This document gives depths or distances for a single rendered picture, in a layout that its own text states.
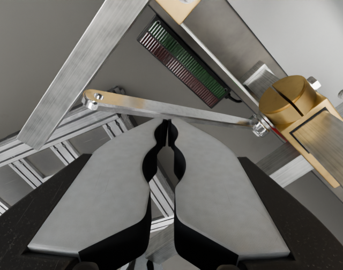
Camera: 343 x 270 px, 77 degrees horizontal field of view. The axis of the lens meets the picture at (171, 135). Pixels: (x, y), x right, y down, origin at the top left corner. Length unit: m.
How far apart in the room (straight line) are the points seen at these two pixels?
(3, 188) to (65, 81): 1.24
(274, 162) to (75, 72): 0.25
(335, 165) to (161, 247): 0.26
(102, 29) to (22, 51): 1.03
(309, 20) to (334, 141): 0.32
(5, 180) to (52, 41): 0.74
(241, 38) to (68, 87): 0.25
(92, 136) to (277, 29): 0.84
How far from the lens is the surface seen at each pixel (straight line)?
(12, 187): 1.45
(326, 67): 0.54
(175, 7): 0.23
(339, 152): 0.21
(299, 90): 0.24
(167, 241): 0.36
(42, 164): 1.25
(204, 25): 0.36
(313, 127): 0.24
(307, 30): 0.50
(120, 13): 0.24
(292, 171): 0.29
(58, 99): 0.29
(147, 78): 1.10
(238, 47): 0.37
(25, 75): 1.30
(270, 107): 0.24
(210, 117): 0.19
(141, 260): 0.40
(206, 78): 0.37
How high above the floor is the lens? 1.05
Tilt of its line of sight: 59 degrees down
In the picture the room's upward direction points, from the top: 179 degrees clockwise
